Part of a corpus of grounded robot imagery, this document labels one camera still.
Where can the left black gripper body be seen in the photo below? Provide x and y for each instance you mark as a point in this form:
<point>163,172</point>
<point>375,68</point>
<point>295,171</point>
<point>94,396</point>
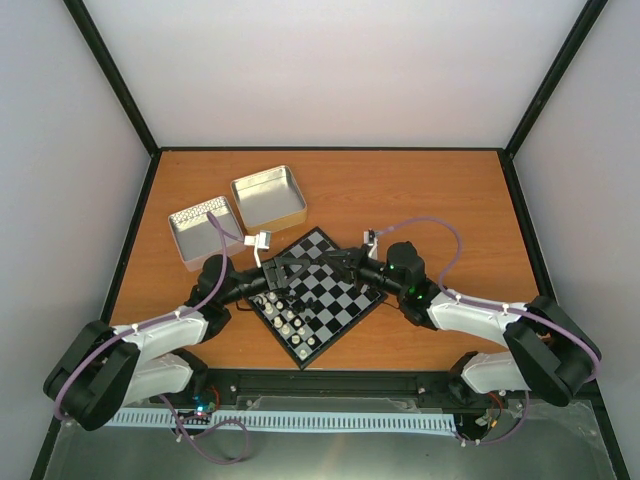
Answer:
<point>272,275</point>

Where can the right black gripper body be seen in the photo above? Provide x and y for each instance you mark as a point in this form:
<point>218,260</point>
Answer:
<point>353,266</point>

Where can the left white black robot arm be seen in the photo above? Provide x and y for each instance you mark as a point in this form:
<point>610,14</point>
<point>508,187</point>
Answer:
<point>108,367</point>

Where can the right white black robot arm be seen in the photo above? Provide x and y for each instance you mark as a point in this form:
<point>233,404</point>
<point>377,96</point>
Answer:
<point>546,353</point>

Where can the black and silver chessboard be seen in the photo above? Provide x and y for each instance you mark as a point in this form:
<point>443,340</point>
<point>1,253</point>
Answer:
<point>324,305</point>

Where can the gold metal tin base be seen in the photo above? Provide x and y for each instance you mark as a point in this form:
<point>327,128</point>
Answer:
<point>269,200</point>

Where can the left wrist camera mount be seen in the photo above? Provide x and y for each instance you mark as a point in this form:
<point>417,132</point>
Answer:
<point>259,242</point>

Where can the black aluminium frame rail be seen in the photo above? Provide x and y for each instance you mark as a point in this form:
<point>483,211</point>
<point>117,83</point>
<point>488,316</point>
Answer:
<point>231,383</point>

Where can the light blue slotted cable duct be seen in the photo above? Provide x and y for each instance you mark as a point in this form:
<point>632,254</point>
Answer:
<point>324,422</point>

